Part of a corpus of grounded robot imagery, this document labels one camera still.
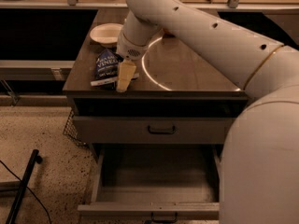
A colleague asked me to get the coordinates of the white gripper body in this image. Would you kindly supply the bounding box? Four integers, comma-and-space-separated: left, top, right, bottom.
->
116, 33, 149, 61

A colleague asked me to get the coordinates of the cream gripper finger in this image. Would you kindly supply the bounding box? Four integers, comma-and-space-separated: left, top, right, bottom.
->
116, 59, 136, 92

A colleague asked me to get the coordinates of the blue vinegar chip bag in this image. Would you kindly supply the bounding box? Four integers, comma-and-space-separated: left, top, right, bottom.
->
91, 49, 138, 89

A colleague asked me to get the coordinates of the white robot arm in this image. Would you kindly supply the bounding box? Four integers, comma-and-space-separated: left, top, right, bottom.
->
118, 0, 299, 224

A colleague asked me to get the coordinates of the closed upper drawer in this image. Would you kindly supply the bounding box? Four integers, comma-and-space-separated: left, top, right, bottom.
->
73, 116, 234, 145

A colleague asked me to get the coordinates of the grey drawer cabinet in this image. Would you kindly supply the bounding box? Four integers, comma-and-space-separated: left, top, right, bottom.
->
63, 8, 250, 224

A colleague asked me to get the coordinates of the open middle drawer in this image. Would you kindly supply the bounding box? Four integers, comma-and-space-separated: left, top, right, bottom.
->
78, 145, 220, 224

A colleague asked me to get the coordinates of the white bowl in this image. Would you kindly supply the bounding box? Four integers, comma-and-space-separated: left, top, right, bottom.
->
90, 23, 122, 48

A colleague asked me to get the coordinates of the black metal stand leg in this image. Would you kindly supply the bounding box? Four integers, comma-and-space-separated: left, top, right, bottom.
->
6, 149, 43, 224

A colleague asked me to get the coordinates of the wire mesh basket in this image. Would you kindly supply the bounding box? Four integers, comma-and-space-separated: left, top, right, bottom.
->
63, 111, 88, 148

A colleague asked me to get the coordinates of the black floor cable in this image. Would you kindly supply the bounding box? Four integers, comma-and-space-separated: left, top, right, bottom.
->
0, 160, 52, 224

